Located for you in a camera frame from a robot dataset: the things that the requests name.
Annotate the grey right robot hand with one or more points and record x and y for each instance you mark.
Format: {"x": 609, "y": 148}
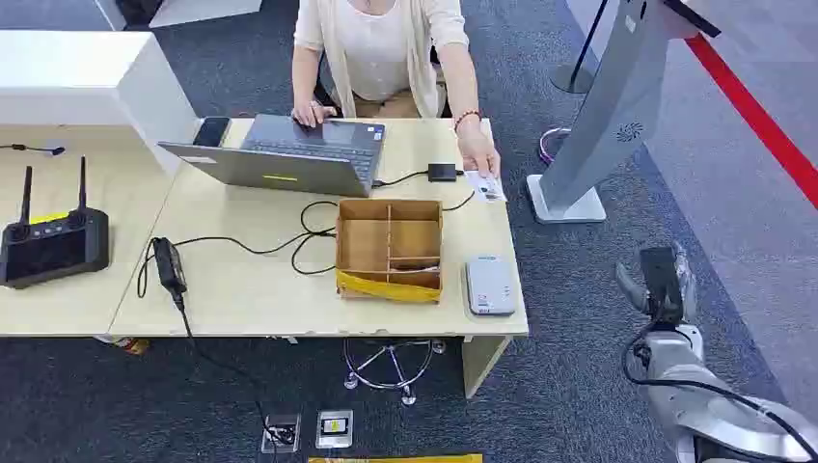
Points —
{"x": 661, "y": 281}

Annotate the person's right hand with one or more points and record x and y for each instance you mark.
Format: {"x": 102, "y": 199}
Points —
{"x": 309, "y": 114}

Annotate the person's left hand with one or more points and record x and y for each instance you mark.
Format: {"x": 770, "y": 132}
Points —
{"x": 478, "y": 152}

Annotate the white printed card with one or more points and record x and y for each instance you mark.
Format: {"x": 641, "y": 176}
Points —
{"x": 488, "y": 189}

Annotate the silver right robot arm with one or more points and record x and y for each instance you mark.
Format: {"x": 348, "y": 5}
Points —
{"x": 703, "y": 409}

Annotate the small black adapter box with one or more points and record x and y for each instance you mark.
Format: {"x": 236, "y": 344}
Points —
{"x": 442, "y": 172}

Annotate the grey laptop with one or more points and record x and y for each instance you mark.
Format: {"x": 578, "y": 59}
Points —
{"x": 287, "y": 163}

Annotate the person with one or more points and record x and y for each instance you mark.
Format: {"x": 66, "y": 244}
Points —
{"x": 377, "y": 51}

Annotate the black smartphone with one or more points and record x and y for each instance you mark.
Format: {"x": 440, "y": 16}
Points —
{"x": 211, "y": 131}

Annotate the cards in wooden box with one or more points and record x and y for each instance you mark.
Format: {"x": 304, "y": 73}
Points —
{"x": 415, "y": 268}

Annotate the wooden card box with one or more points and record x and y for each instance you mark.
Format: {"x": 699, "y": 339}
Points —
{"x": 388, "y": 252}

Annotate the white card reader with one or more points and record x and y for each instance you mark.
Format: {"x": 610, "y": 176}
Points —
{"x": 490, "y": 287}

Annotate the grey kiosk stand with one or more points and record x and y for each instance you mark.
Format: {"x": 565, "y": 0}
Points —
{"x": 607, "y": 108}

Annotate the white furniture panel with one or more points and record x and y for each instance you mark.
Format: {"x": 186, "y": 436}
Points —
{"x": 192, "y": 9}

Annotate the red barrier belt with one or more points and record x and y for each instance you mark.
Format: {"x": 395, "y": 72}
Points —
{"x": 754, "y": 115}

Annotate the pale desk leg panel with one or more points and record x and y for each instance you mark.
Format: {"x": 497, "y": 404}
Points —
{"x": 482, "y": 364}

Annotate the black power brick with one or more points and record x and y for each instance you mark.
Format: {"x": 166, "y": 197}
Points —
{"x": 169, "y": 265}

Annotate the white partition cabinet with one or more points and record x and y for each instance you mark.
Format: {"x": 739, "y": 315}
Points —
{"x": 96, "y": 76}

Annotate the chrome chair base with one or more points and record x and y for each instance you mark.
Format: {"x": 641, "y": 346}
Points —
{"x": 390, "y": 367}

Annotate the black remote controller with antennas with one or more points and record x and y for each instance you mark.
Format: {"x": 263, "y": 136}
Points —
{"x": 54, "y": 246}

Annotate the orange wrapper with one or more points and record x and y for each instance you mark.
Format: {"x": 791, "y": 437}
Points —
{"x": 133, "y": 345}

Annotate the floor socket with yellow label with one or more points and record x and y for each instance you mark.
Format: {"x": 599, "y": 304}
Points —
{"x": 335, "y": 428}

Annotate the yellow floor strip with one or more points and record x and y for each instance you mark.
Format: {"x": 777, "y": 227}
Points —
{"x": 396, "y": 459}

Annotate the open floor socket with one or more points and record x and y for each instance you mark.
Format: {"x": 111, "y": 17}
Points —
{"x": 281, "y": 433}

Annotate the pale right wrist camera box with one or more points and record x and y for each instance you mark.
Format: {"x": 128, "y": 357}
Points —
{"x": 676, "y": 342}

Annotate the black stanchion post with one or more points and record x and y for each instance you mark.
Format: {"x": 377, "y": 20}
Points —
{"x": 573, "y": 78}

